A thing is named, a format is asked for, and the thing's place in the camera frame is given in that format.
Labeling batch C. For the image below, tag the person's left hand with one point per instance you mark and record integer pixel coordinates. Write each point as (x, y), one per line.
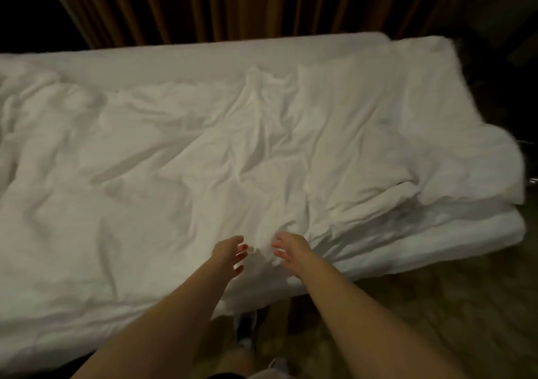
(227, 257)

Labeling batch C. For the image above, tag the white bed sheet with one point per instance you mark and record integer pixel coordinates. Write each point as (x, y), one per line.
(168, 59)

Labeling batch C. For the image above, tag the person's right hand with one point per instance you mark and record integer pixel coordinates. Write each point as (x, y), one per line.
(294, 253)

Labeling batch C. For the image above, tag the brown curtain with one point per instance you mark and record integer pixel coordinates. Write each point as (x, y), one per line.
(252, 0)

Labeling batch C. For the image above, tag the person's left forearm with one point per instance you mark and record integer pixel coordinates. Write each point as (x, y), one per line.
(160, 332)

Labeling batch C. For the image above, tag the person's white shoe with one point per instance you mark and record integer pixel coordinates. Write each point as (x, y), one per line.
(277, 364)
(245, 326)

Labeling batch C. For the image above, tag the person's right forearm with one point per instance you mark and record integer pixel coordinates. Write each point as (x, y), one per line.
(378, 328)

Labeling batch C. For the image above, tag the person's white shirt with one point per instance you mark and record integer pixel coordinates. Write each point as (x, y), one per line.
(269, 374)

